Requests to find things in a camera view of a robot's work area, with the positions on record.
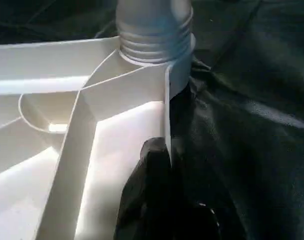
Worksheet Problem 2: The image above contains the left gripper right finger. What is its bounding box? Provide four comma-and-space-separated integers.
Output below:
171, 136, 247, 240

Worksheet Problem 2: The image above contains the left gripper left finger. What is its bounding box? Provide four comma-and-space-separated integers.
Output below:
113, 137, 173, 240

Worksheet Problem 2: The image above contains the white plastic table top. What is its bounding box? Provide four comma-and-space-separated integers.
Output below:
0, 34, 197, 240

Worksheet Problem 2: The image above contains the white plastic table leg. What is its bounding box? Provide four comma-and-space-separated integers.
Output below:
114, 0, 195, 66

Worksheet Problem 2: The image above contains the black work mat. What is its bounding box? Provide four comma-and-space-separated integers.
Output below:
0, 0, 304, 240

